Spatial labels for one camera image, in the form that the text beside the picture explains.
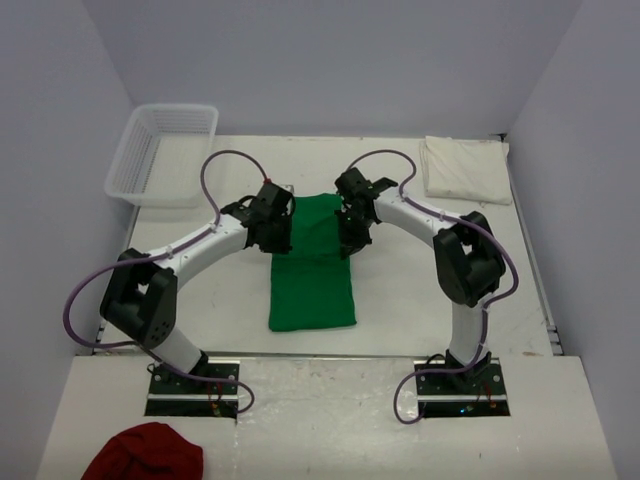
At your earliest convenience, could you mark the green t shirt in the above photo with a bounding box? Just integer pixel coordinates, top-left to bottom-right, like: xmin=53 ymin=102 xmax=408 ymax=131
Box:
xmin=268 ymin=193 xmax=357 ymax=333

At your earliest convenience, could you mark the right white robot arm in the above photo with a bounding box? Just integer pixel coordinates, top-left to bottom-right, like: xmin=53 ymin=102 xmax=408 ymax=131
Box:
xmin=335 ymin=168 xmax=506 ymax=393

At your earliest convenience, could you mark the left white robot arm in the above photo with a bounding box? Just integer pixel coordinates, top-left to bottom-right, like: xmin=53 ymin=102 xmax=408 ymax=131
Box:
xmin=100 ymin=182 xmax=296 ymax=393

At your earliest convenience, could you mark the folded white t shirt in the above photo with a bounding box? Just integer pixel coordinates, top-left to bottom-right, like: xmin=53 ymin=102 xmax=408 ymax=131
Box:
xmin=420 ymin=136 xmax=513 ymax=205

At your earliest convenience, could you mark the white plastic basket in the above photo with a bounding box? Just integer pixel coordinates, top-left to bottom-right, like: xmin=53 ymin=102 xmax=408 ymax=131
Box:
xmin=104 ymin=103 xmax=219 ymax=209

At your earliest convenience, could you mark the red t shirt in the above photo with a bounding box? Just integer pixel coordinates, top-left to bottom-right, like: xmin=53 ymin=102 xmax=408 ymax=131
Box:
xmin=82 ymin=422 xmax=204 ymax=480

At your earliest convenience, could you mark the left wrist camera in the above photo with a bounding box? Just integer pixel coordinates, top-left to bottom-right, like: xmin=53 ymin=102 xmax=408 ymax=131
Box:
xmin=263 ymin=177 xmax=295 ymax=194

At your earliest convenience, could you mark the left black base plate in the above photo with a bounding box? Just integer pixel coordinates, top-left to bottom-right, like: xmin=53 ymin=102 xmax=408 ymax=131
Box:
xmin=144 ymin=364 xmax=239 ymax=420

